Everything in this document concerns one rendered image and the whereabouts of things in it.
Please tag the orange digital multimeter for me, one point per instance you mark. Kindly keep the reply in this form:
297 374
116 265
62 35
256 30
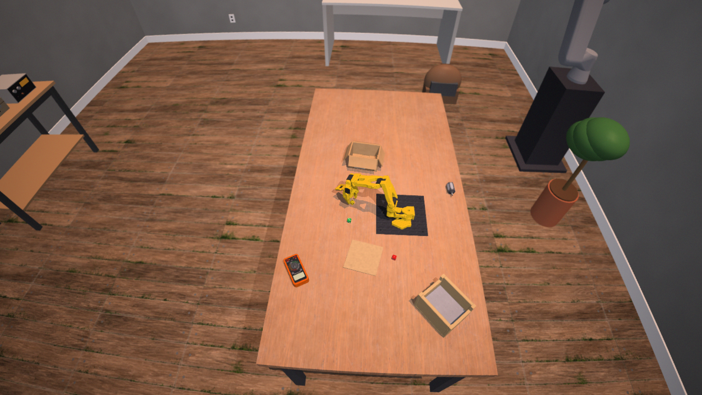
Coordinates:
296 270

